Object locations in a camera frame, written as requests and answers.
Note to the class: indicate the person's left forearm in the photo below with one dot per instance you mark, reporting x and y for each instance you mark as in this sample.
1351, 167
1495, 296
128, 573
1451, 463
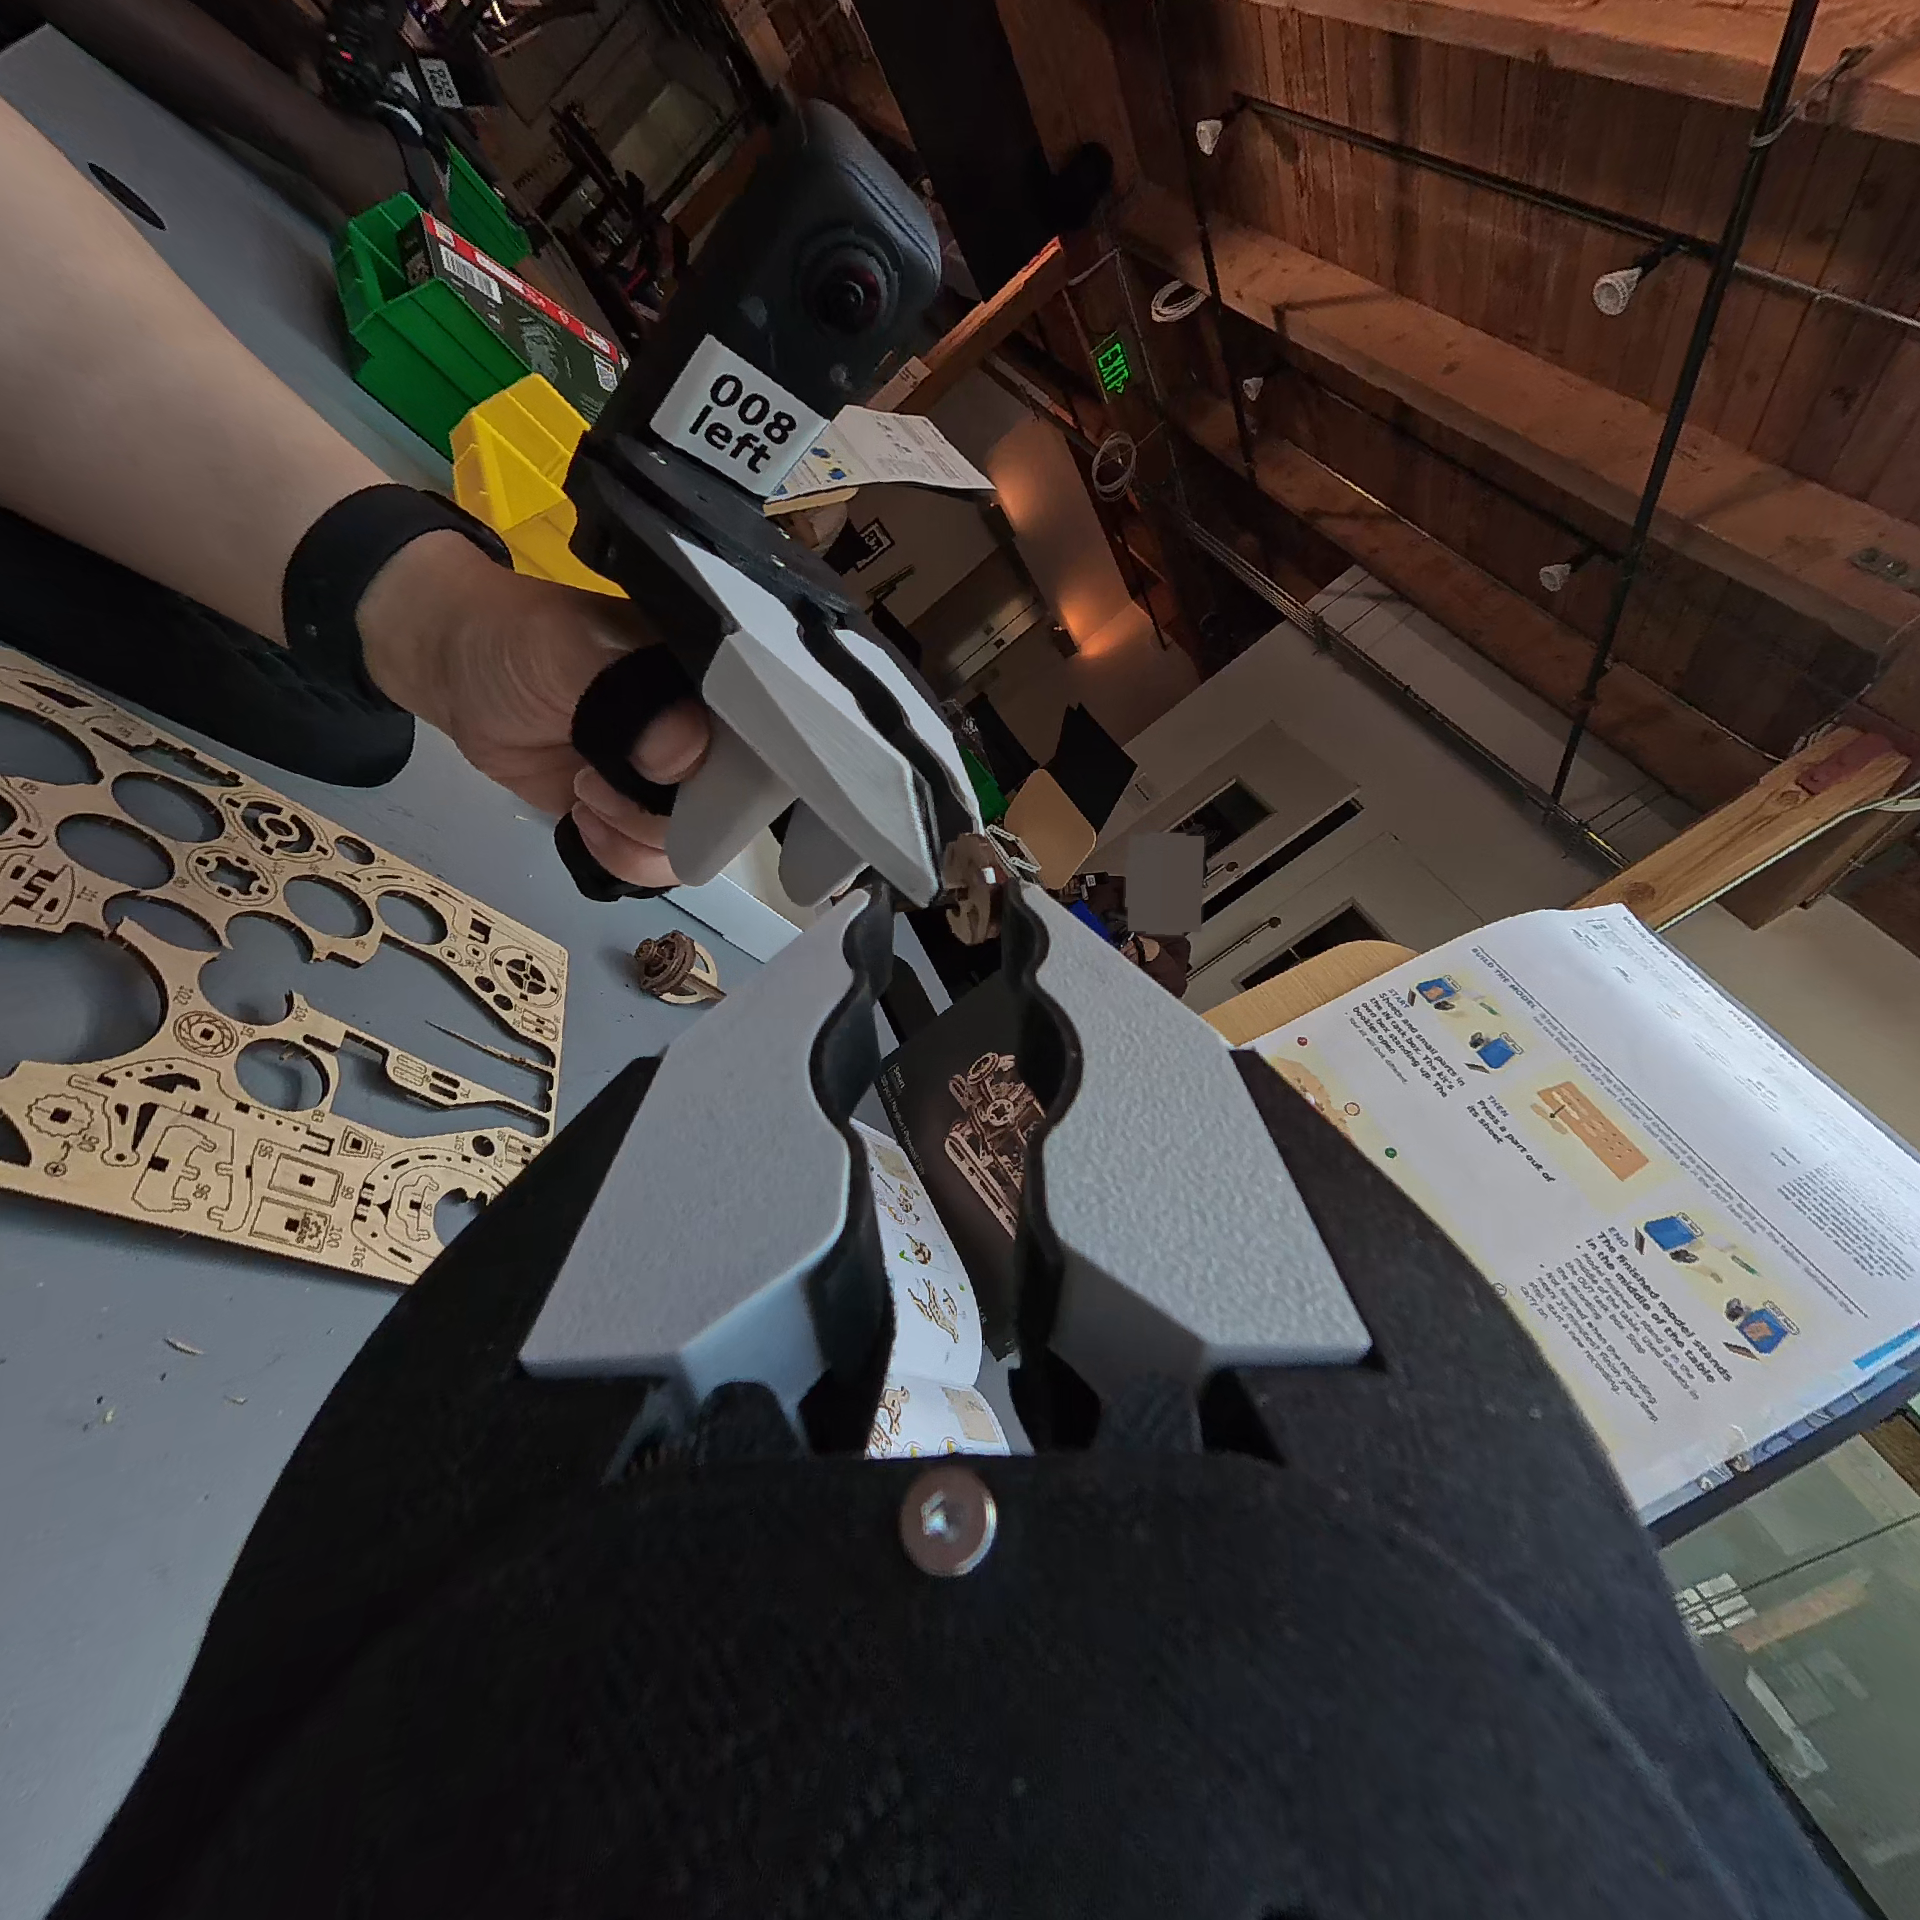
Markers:
148, 375

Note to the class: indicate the green exit sign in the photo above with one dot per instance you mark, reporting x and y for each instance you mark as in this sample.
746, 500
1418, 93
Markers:
1108, 370

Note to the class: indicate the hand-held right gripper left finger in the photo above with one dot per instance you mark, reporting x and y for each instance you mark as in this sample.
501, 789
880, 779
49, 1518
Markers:
691, 1202

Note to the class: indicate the laser-cut plywood parts sheet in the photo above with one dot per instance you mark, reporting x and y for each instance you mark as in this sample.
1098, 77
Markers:
451, 922

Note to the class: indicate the green storage bin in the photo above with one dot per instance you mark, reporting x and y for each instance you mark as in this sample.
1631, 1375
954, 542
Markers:
404, 316

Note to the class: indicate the wooden disc sub-assembly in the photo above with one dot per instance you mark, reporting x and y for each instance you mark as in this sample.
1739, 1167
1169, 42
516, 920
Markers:
673, 967

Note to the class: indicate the laminated instruction sheet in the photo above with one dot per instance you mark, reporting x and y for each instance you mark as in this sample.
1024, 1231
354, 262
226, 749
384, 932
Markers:
900, 451
1650, 1202

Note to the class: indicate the person's left hand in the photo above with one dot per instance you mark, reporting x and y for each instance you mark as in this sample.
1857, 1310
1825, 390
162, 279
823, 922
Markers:
481, 675

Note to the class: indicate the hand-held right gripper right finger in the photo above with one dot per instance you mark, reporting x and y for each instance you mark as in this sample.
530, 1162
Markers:
1200, 1202

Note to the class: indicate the ceiling spot lamp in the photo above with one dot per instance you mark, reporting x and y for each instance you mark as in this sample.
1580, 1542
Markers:
1213, 135
1627, 284
1564, 573

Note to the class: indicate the small wooden wheel part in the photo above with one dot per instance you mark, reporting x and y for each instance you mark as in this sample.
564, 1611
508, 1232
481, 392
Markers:
973, 892

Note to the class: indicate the round dark table insert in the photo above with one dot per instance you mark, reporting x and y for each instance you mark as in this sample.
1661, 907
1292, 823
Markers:
128, 195

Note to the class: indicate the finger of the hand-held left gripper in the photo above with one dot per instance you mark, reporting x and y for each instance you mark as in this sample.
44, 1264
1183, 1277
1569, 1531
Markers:
907, 714
810, 735

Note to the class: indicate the green kit box red trim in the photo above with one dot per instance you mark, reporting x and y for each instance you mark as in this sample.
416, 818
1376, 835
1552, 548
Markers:
524, 323

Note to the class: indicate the black wrist band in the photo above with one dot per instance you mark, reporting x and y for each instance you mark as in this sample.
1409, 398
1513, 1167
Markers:
339, 586

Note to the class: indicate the yellow storage bin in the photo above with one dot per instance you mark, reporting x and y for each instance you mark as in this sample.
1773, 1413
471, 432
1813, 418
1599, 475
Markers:
511, 451

